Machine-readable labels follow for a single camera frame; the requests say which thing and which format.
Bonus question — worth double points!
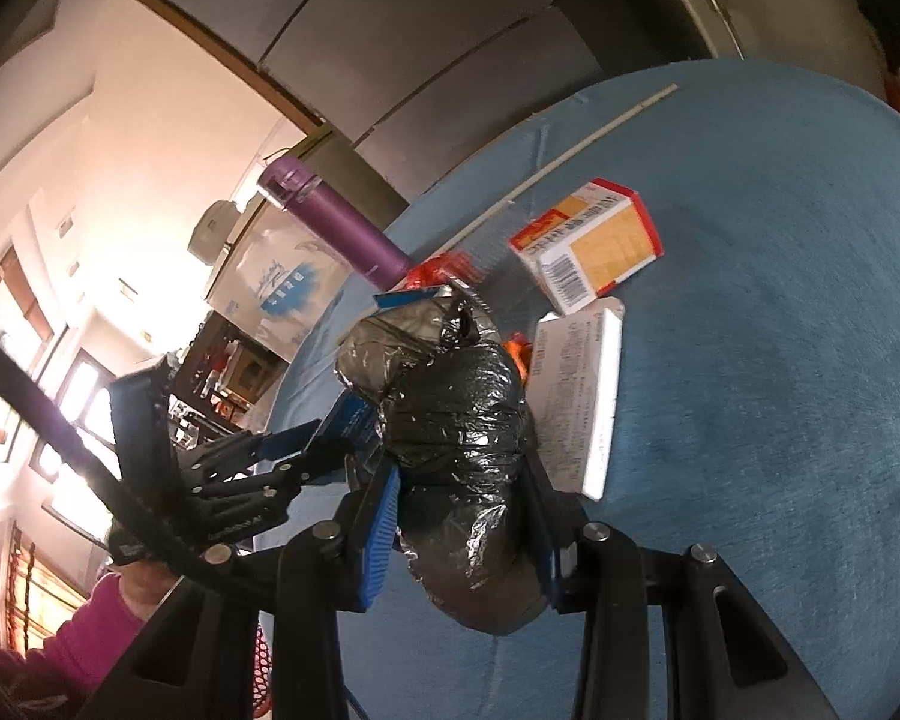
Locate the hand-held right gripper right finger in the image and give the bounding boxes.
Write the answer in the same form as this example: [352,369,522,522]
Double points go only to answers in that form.
[517,457,845,720]

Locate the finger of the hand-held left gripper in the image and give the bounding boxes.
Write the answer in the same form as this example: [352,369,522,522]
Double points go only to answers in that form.
[195,439,380,505]
[187,420,325,470]

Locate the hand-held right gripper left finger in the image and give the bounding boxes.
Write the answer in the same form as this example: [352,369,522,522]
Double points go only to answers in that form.
[79,465,404,720]

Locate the silver foil bag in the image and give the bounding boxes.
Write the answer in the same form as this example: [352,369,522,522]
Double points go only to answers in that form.
[319,289,552,635]

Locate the red plastic wrapper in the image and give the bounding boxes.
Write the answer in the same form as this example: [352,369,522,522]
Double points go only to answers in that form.
[401,253,473,293]

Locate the person's left forearm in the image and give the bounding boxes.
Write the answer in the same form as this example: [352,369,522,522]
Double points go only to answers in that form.
[0,559,188,700]

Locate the dark wooden shelf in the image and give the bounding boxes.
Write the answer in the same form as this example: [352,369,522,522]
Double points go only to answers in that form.
[169,311,293,425]

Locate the white and blue box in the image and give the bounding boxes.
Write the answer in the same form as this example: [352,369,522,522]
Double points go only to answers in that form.
[206,199,353,365]

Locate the white flat box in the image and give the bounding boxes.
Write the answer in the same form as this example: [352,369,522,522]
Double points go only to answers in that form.
[529,298,625,502]

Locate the orange wrapper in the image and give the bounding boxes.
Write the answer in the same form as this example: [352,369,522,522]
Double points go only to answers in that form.
[502,334,533,385]

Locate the white appliance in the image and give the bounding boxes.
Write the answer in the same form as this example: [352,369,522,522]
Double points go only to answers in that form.
[189,201,245,263]

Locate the purple bottle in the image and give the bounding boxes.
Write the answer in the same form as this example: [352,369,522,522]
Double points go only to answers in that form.
[257,154,413,287]

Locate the blue tablecloth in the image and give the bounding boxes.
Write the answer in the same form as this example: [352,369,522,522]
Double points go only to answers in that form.
[259,58,900,720]

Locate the orange and red box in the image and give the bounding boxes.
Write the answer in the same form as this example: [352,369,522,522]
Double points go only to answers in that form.
[508,178,665,316]

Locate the long white stick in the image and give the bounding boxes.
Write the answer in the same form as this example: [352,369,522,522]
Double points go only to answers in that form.
[420,84,680,263]

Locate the large grey cabinet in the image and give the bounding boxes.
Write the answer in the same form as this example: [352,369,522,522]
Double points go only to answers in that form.
[129,0,713,218]

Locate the white cabinet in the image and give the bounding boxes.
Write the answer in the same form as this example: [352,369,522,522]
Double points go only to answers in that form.
[645,0,895,102]

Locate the black cable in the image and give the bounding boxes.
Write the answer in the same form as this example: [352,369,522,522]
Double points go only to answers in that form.
[0,326,271,597]

